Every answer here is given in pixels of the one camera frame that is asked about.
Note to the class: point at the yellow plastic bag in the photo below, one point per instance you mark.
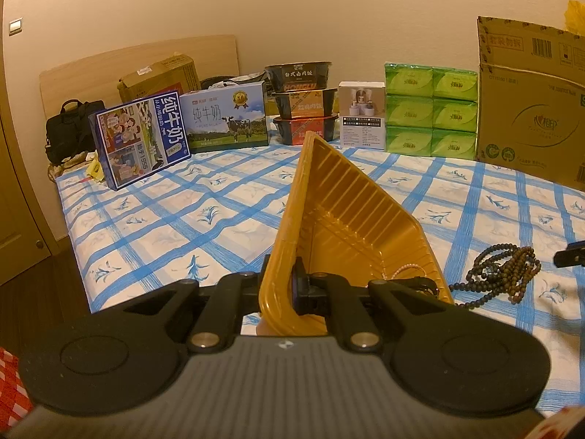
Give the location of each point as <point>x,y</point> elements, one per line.
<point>576,16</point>

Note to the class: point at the blue checked bedsheet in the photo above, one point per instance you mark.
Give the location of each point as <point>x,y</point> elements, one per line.
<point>183,219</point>

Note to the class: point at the blue cartoon milk carton box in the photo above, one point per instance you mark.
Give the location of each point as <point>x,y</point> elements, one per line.
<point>137,141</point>

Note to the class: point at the yellow packet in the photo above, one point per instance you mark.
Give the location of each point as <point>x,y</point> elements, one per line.
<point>96,169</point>

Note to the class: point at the wooden wardrobe door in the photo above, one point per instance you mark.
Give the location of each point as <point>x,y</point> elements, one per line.
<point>18,201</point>

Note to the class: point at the stack of green tissue packs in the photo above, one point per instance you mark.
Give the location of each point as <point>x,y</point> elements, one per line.
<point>429,109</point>

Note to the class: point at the black white bag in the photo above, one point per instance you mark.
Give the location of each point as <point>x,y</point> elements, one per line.
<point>228,81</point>

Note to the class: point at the small cardboard box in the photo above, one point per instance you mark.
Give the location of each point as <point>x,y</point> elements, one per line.
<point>160,77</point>

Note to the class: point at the white red patterned cloth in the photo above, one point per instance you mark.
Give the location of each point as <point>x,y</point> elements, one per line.
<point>566,425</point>

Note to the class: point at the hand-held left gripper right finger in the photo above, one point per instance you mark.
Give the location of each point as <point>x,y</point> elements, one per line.
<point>296,288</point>

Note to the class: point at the green cow milk carton box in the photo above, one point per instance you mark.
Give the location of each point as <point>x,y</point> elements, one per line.
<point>224,119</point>

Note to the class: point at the red checked cloth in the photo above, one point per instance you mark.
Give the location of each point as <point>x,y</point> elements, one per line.
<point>11,384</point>

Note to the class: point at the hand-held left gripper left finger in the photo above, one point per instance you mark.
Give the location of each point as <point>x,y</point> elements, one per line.
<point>249,288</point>

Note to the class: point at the red instant food bowl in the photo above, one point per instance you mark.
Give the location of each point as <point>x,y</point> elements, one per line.
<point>292,130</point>

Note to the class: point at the golden plastic tray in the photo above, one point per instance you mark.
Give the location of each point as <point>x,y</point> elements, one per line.
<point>356,219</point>

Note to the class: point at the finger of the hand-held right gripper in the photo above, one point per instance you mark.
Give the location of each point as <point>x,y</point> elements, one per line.
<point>571,257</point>

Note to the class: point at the white product box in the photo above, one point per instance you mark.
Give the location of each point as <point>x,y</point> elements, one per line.
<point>361,119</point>

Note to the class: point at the wall switch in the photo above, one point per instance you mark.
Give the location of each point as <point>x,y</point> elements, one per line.
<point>16,25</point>

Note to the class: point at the black instant food bowl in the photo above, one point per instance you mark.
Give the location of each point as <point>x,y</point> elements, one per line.
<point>297,75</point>

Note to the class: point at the large cardboard box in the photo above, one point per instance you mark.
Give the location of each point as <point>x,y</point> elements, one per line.
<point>534,119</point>

